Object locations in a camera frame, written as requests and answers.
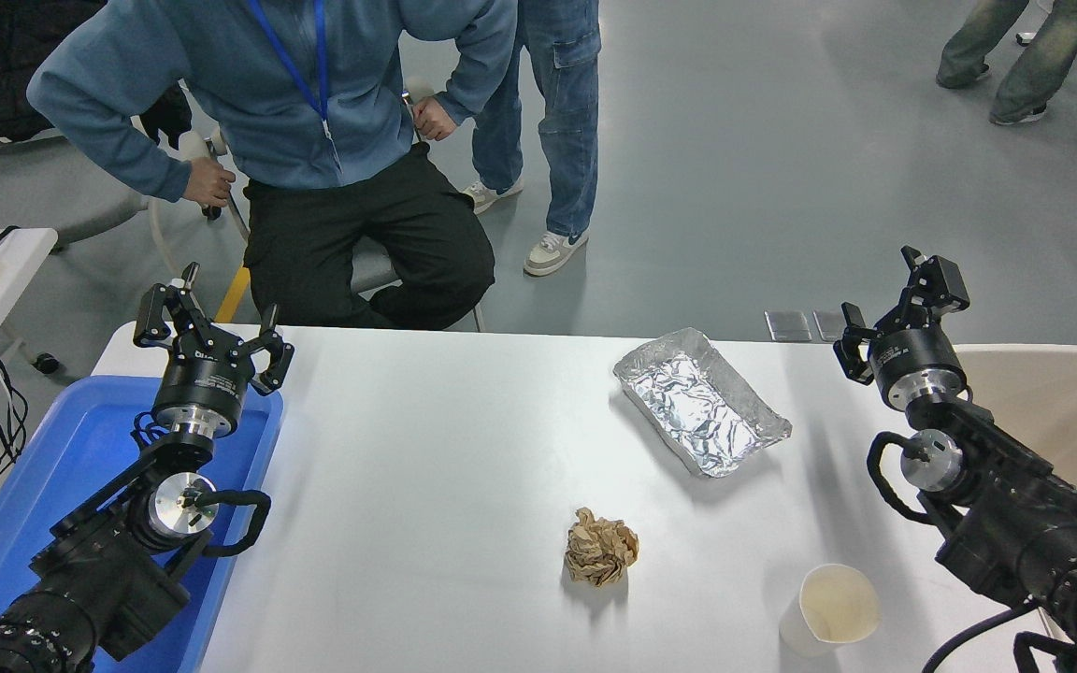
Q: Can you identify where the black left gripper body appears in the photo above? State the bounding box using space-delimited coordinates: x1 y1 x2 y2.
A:
153 338 251 423

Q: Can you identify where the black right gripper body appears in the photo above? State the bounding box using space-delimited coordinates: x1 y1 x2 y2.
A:
869 327 968 394

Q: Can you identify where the white paper cup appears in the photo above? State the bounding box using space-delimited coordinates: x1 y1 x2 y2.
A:
779 564 881 657

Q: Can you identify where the large pale dustbin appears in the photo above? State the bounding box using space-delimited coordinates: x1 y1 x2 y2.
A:
953 343 1077 562

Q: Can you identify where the seated person's right hand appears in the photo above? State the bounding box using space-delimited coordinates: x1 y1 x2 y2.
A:
183 157 237 208

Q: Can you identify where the seated person's left hand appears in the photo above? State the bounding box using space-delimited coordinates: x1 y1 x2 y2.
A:
411 96 458 142

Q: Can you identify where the white-armed office chair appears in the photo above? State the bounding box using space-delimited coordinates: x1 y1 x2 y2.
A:
148 77 486 333

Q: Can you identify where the blue plastic tray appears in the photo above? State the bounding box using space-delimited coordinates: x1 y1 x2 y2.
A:
0 376 285 673

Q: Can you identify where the seated person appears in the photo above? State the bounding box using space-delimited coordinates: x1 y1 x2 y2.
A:
27 0 518 331

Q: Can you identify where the silver foil tray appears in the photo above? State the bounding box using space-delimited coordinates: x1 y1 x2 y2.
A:
613 327 793 479

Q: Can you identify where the white side table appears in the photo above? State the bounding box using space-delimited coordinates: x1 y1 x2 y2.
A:
0 227 61 478

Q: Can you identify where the grey office chair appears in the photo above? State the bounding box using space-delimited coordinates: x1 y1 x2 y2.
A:
0 126 222 272

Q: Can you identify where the person in faded trousers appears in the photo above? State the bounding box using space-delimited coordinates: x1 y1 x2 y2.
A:
936 0 1077 126

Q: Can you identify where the crumpled tan paper ball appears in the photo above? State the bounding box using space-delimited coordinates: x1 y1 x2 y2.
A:
564 508 640 588

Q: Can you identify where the standing person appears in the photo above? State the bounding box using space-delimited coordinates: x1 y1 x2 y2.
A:
462 0 602 278

